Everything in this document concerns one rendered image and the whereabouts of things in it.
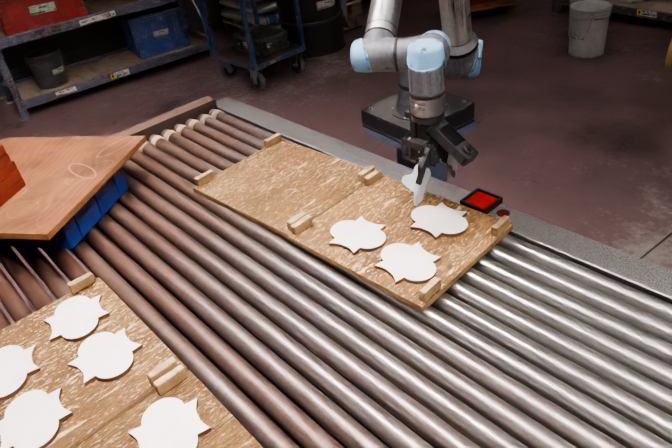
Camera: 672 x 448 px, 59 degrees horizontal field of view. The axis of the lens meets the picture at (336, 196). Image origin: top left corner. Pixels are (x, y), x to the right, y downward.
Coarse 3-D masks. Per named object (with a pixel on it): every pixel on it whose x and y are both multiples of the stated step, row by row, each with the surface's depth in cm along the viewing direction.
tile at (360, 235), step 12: (336, 228) 144; (348, 228) 144; (360, 228) 143; (372, 228) 142; (384, 228) 143; (336, 240) 140; (348, 240) 140; (360, 240) 139; (372, 240) 138; (384, 240) 138
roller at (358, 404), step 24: (120, 216) 167; (144, 240) 157; (192, 264) 143; (216, 288) 135; (240, 312) 128; (264, 336) 122; (288, 336) 120; (288, 360) 117; (312, 360) 113; (336, 384) 108; (360, 408) 103; (384, 432) 99; (408, 432) 98
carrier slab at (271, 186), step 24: (288, 144) 187; (240, 168) 178; (264, 168) 176; (288, 168) 174; (312, 168) 172; (336, 168) 171; (360, 168) 169; (216, 192) 167; (240, 192) 166; (264, 192) 164; (288, 192) 163; (312, 192) 161; (336, 192) 160; (264, 216) 154; (288, 216) 153; (312, 216) 152
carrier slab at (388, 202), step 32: (384, 192) 157; (320, 224) 148; (384, 224) 145; (480, 224) 140; (512, 224) 139; (320, 256) 139; (352, 256) 136; (448, 256) 132; (480, 256) 132; (384, 288) 126; (416, 288) 124
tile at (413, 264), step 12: (384, 252) 134; (396, 252) 134; (408, 252) 133; (420, 252) 133; (384, 264) 131; (396, 264) 130; (408, 264) 130; (420, 264) 129; (432, 264) 129; (396, 276) 127; (408, 276) 126; (420, 276) 126; (432, 276) 126
